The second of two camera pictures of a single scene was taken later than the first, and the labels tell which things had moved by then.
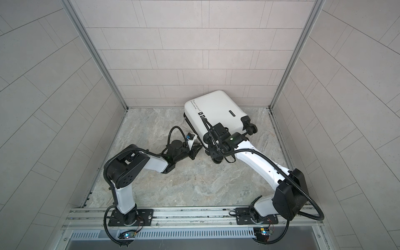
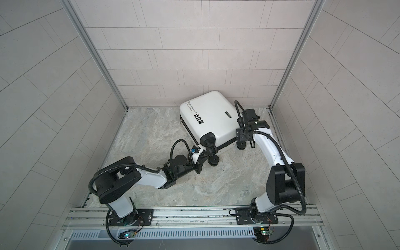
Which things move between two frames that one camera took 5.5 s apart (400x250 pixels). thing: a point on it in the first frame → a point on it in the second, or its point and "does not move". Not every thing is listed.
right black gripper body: (212, 150) → (242, 133)
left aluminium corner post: (80, 26) does not move
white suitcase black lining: (201, 111) does not move
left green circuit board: (129, 235) does not move
